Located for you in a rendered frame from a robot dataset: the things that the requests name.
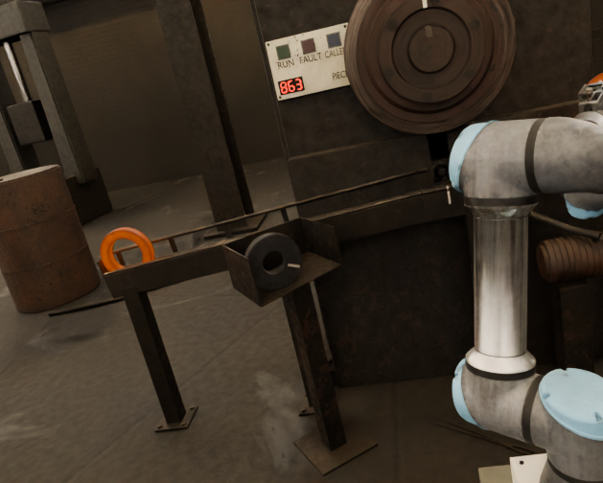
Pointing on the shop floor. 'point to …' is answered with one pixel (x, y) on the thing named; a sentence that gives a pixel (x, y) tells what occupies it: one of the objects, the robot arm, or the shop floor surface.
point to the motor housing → (575, 290)
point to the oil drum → (37, 239)
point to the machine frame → (331, 175)
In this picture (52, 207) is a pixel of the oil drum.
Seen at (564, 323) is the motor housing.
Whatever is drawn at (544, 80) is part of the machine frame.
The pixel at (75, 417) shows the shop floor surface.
